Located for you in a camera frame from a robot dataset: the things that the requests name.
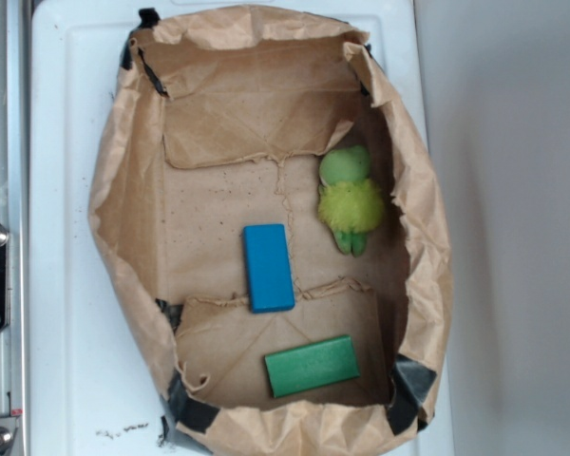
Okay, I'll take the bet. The green plush toy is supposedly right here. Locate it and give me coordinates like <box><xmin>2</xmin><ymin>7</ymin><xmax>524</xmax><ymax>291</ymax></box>
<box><xmin>317</xmin><ymin>145</ymin><xmax>386</xmax><ymax>257</ymax></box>

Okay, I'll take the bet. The blue rectangular block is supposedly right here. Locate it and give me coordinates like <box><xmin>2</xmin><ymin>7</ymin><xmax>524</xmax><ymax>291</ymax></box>
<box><xmin>243</xmin><ymin>224</ymin><xmax>295</xmax><ymax>314</ymax></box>

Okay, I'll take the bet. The brown paper bag tray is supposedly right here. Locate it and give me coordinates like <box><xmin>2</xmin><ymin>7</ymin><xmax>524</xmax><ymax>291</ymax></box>
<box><xmin>88</xmin><ymin>5</ymin><xmax>452</xmax><ymax>455</ymax></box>

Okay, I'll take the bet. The green rectangular block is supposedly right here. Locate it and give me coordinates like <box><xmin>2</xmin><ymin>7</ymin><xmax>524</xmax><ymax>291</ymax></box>
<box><xmin>264</xmin><ymin>335</ymin><xmax>360</xmax><ymax>398</ymax></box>

